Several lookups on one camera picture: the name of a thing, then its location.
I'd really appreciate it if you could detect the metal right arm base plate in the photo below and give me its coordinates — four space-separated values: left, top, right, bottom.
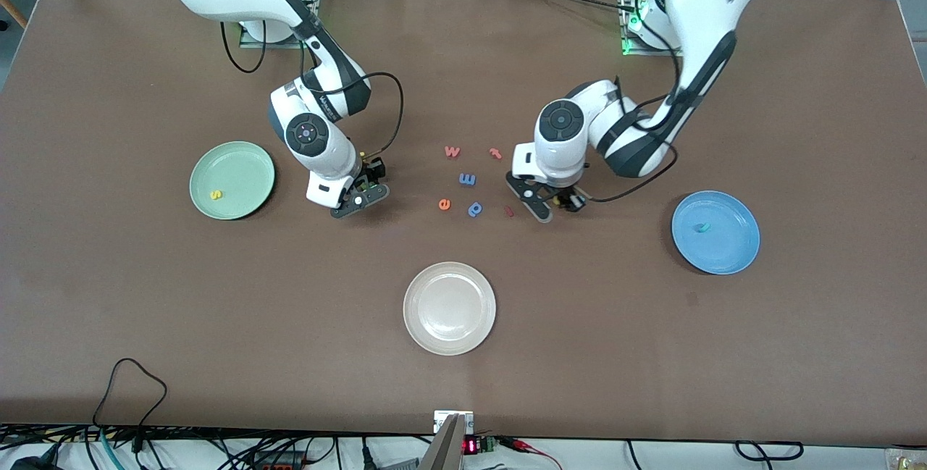
239 0 324 49

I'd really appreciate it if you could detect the white plate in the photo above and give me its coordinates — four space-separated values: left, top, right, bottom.
403 261 498 356

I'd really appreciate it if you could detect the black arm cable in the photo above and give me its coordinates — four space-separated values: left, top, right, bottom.
578 14 683 204
220 20 269 75
330 71 405 163

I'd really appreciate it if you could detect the gray front camera mount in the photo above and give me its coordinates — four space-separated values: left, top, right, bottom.
418 410 475 470

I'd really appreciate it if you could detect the black coiled cable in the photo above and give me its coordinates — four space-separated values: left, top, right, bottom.
734 440 805 461

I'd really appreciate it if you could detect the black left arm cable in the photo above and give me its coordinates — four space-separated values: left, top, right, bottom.
578 14 683 204

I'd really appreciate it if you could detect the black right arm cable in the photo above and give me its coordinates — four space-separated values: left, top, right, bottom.
220 20 269 75
330 71 405 163

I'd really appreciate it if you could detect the blue plate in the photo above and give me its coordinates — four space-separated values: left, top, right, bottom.
671 190 761 276

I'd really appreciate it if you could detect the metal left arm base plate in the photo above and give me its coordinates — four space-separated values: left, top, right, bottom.
619 0 683 58

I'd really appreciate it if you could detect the green plate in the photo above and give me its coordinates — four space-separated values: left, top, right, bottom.
189 140 277 221

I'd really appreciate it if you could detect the red clip lead cable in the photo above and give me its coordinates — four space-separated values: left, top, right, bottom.
498 437 564 470

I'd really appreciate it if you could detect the thin black looped cable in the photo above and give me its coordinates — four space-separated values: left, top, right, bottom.
92 358 169 453

